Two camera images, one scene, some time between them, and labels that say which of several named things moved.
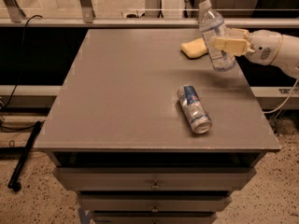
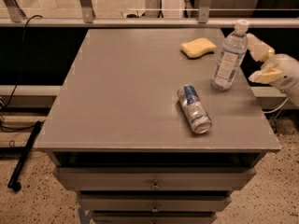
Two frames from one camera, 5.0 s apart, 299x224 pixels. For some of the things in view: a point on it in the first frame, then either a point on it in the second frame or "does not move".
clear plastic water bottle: (213, 26) to (232, 57)
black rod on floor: (15, 182) does not move
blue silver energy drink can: (194, 109) does not move
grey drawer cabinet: (145, 134) does not move
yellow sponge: (194, 49) does not move
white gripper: (263, 48) to (284, 72)
